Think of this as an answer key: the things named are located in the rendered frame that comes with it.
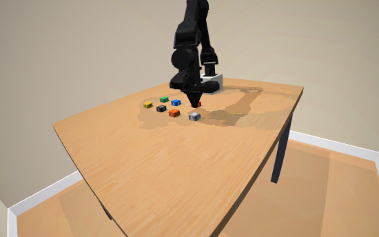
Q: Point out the yellow block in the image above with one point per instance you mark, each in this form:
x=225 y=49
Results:
x=148 y=104

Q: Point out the orange block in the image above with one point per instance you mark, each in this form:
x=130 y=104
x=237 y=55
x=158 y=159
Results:
x=174 y=113

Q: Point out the blue block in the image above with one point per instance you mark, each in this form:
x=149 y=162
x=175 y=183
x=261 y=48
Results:
x=176 y=102

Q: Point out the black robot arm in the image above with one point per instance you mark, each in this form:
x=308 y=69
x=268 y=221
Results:
x=189 y=34

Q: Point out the green block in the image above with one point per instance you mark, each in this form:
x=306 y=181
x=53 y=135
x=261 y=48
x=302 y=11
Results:
x=164 y=99

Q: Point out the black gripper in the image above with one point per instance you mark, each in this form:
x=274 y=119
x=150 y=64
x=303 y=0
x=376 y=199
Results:
x=195 y=90

